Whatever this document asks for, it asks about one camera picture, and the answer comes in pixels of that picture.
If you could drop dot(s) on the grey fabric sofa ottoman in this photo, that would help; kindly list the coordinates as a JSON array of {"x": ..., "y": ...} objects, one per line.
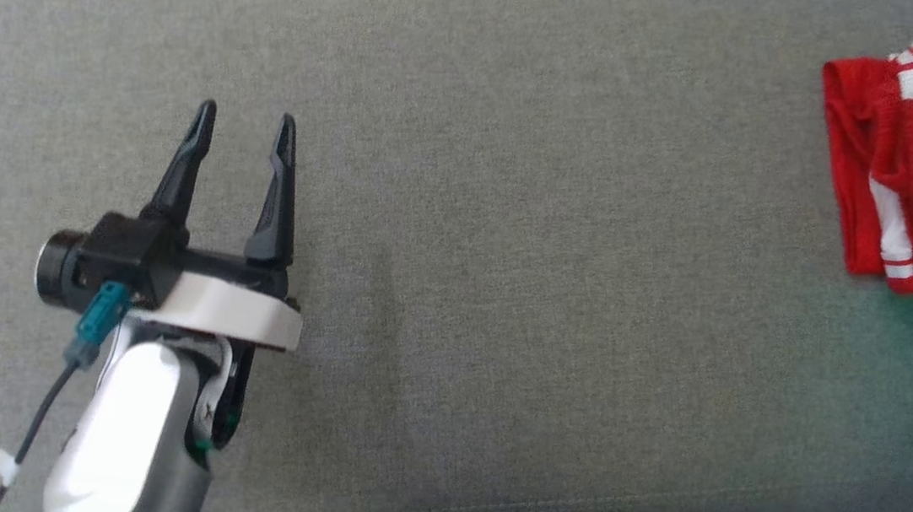
[{"x": 512, "y": 211}]

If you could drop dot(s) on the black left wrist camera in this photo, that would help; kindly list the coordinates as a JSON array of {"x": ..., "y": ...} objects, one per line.
[{"x": 126, "y": 255}]

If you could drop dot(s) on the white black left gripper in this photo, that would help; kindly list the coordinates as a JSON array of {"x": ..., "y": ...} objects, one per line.
[{"x": 230, "y": 309}]

